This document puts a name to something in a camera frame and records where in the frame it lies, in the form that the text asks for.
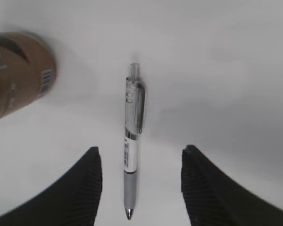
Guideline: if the brown coffee drink bottle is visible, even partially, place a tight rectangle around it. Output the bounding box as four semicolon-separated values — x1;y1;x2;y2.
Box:
0;32;57;119

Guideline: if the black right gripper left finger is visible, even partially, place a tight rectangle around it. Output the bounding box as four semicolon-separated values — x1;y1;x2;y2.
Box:
0;147;102;226

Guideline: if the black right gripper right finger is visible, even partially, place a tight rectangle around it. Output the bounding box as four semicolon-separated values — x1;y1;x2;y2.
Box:
181;145;283;226

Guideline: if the white and grey pen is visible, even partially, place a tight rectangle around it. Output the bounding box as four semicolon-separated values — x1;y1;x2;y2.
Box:
123;63;146;220

